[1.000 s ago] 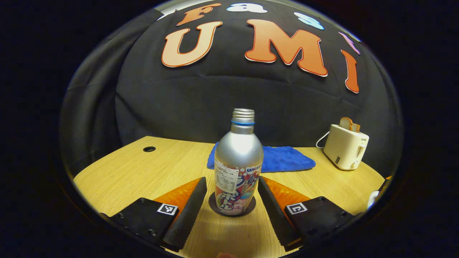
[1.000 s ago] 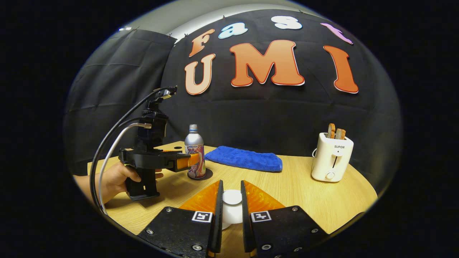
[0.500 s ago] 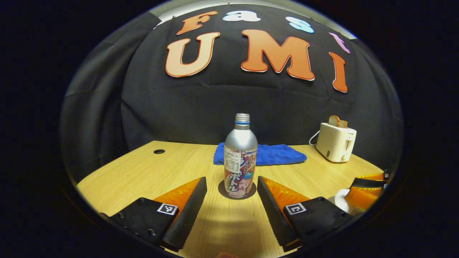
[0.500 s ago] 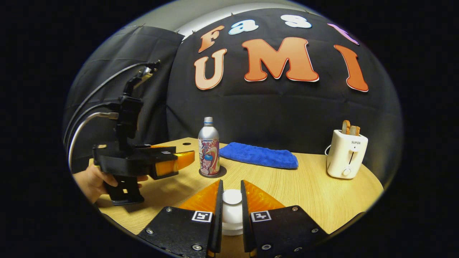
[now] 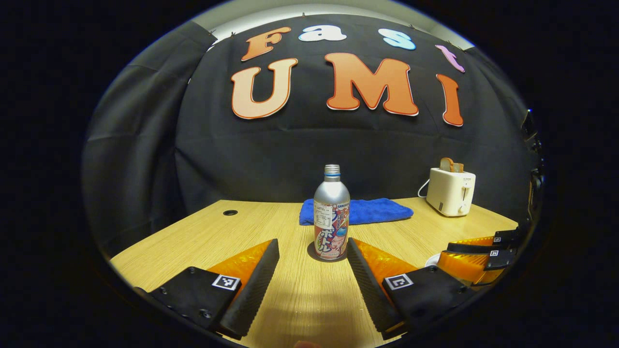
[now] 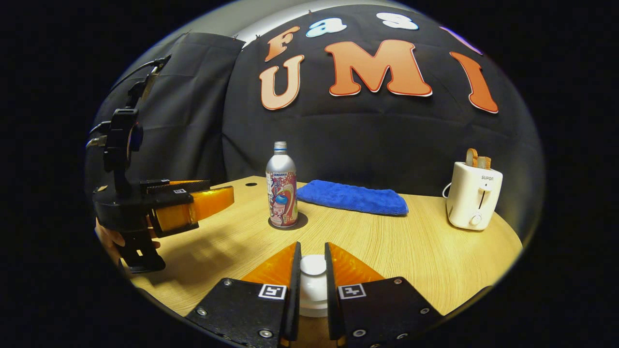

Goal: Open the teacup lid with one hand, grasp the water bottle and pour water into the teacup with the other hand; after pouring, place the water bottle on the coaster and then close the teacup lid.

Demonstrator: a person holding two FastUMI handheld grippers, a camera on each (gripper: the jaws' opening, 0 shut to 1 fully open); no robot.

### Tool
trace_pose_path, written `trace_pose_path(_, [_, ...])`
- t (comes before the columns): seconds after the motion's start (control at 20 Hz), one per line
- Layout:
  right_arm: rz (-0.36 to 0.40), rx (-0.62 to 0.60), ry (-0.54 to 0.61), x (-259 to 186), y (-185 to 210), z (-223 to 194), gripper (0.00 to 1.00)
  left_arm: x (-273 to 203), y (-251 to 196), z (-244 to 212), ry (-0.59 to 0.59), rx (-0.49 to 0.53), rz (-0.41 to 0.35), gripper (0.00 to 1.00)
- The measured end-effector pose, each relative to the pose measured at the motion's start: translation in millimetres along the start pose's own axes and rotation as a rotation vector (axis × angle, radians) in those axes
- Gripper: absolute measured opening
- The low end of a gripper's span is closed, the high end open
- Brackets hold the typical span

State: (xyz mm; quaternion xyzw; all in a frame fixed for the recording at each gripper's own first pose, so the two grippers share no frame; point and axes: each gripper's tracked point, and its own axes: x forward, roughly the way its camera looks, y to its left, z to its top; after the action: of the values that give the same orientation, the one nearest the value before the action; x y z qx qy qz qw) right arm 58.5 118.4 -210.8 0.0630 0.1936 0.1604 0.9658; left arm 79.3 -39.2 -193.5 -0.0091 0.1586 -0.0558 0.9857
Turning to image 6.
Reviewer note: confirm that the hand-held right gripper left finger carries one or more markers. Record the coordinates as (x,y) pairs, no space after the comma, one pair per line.
(292,299)

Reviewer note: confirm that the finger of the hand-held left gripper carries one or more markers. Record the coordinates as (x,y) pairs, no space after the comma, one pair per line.
(184,186)
(203,208)

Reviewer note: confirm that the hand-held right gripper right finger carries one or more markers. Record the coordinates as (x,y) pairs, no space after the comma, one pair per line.
(332,299)

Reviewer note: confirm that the white teacup lid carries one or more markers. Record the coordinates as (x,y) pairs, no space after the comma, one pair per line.
(313,266)

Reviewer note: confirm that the black round coaster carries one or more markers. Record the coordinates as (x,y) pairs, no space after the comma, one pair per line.
(302,222)

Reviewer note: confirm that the silver water bottle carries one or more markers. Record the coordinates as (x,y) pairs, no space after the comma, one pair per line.
(282,188)

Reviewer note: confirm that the blue folded towel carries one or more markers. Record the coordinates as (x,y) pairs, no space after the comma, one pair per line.
(353,198)

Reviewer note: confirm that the cream white toaster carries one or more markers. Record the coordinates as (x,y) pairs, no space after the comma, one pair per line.
(471,198)

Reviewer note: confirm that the brown toast slice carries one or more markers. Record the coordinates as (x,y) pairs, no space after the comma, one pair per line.
(471,157)
(484,163)

